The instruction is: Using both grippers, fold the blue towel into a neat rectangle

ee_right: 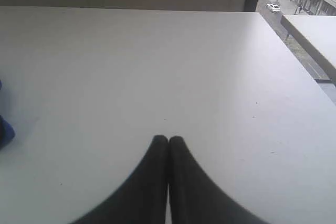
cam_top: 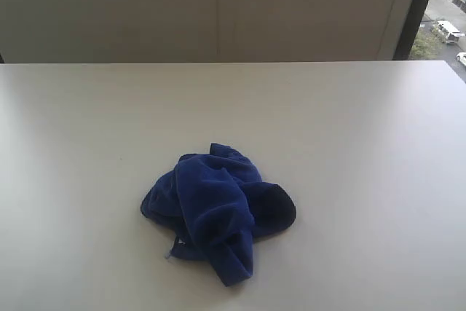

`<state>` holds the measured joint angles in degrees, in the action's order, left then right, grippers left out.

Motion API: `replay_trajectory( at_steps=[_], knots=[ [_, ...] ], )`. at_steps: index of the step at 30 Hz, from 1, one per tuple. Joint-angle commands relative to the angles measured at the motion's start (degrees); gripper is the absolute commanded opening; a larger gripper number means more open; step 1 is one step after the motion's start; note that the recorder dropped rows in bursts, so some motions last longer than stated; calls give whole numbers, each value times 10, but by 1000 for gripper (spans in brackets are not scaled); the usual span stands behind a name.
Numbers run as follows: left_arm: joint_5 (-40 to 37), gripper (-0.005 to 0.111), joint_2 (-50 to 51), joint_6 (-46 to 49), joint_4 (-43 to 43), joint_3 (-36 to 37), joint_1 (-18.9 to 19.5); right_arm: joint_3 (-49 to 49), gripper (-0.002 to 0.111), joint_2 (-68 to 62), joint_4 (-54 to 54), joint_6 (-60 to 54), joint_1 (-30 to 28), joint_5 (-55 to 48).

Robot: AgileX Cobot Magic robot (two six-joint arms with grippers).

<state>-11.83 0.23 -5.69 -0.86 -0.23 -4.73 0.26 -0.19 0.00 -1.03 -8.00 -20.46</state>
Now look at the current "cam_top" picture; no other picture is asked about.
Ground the black window frame post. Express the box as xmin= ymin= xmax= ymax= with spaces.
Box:
xmin=392 ymin=0 xmax=429 ymax=60

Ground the white car outside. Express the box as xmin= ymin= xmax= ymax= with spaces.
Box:
xmin=456 ymin=52 xmax=466 ymax=66

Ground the blue microfiber towel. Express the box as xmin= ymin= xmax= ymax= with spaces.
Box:
xmin=141 ymin=143 xmax=296 ymax=286

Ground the white van outside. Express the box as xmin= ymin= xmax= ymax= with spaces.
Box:
xmin=435 ymin=20 xmax=465 ymax=44

